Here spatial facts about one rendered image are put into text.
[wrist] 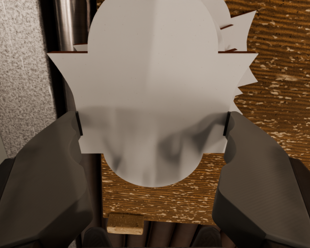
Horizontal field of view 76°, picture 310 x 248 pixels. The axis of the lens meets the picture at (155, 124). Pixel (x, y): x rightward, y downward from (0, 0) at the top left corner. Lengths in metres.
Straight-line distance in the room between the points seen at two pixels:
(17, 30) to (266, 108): 0.29
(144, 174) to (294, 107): 0.20
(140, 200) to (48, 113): 0.19
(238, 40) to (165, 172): 0.14
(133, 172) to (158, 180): 0.02
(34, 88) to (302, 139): 0.35
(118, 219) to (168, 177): 0.22
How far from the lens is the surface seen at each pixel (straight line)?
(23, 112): 0.31
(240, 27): 0.22
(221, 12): 0.21
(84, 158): 0.32
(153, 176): 0.16
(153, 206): 0.36
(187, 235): 0.46
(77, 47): 0.18
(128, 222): 0.36
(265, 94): 0.26
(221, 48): 0.17
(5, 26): 0.28
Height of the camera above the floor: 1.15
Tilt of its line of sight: 59 degrees down
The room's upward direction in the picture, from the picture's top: 180 degrees clockwise
